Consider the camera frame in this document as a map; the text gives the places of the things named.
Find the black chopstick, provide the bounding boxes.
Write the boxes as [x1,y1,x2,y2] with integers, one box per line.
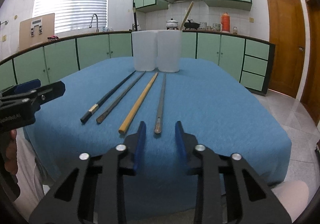
[80,71,136,124]
[133,2,138,32]

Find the dark grey chopstick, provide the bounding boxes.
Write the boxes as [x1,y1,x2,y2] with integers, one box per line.
[96,71,146,124]

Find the light wooden chopstick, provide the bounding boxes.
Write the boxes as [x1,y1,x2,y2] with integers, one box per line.
[118,72,158,135]
[179,1,194,31]

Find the grey metal chopstick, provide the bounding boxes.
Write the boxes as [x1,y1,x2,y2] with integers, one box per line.
[154,74,167,135]

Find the steel kitchen faucet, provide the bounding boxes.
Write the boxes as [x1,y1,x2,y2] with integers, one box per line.
[89,13,100,33]

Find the green lower kitchen cabinets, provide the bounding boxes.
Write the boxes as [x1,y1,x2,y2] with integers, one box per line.
[1,30,275,95]

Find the person's left hand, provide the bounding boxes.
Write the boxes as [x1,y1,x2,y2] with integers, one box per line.
[4,129,18,175]

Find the red cloth on counter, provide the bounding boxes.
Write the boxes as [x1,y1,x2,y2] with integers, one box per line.
[47,35,59,41]

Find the cardboard box with label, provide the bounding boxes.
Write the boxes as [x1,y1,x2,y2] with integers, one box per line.
[19,13,55,52]

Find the blue tablecloth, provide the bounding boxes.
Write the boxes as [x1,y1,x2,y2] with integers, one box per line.
[24,57,291,221]

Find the wooden door right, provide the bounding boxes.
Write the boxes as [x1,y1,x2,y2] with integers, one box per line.
[301,0,319,126]

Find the wooden door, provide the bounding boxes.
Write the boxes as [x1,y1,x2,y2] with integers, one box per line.
[301,0,319,126]
[267,0,305,97]

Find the white two-compartment utensil holder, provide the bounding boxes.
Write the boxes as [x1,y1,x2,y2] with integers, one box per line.
[131,30,182,73]

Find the white enamel pot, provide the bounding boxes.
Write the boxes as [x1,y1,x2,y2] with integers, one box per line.
[166,18,178,30]

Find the black wok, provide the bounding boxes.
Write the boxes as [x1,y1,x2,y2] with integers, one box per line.
[184,20,200,30]

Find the wooden door left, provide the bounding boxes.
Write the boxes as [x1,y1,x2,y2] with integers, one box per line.
[267,0,305,97]

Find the orange thermos flask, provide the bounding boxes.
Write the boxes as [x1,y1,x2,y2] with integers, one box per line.
[221,12,230,33]

